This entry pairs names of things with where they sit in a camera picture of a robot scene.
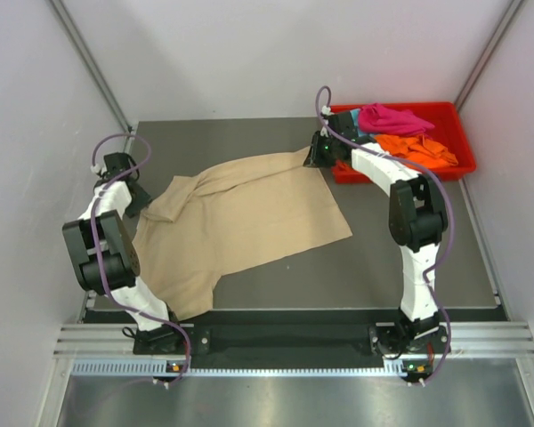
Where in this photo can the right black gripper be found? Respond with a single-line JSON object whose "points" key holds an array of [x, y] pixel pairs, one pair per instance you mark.
{"points": [[313, 158]]}

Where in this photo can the pink t shirt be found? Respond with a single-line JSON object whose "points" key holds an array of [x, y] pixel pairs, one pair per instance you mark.
{"points": [[377, 118]]}

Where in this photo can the red plastic bin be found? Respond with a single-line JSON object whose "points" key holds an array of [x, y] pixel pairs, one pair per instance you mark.
{"points": [[448, 131]]}

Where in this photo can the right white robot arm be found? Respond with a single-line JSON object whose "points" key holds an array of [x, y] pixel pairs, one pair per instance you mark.
{"points": [[417, 220]]}

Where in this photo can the aluminium corner post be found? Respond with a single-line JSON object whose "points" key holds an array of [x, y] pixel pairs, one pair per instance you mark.
{"points": [[497, 36], [77, 40]]}

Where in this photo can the left aluminium corner post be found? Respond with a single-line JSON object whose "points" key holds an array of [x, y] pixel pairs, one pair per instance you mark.
{"points": [[77, 40]]}

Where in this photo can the beige t shirt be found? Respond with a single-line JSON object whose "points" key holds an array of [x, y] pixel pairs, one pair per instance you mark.
{"points": [[229, 218]]}

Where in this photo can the orange t shirt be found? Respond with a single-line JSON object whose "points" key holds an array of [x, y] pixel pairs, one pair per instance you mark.
{"points": [[419, 149]]}

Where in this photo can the right aluminium corner post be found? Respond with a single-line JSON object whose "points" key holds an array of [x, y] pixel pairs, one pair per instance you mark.
{"points": [[497, 36]]}

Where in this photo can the aluminium front rail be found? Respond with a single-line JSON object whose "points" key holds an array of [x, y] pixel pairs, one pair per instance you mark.
{"points": [[102, 350]]}

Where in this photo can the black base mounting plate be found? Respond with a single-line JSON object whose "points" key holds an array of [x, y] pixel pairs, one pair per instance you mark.
{"points": [[291, 339]]}

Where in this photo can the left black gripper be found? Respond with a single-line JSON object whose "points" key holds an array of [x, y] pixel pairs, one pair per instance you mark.
{"points": [[143, 201]]}

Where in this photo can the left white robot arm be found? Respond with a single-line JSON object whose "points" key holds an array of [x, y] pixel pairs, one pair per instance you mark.
{"points": [[105, 262]]}

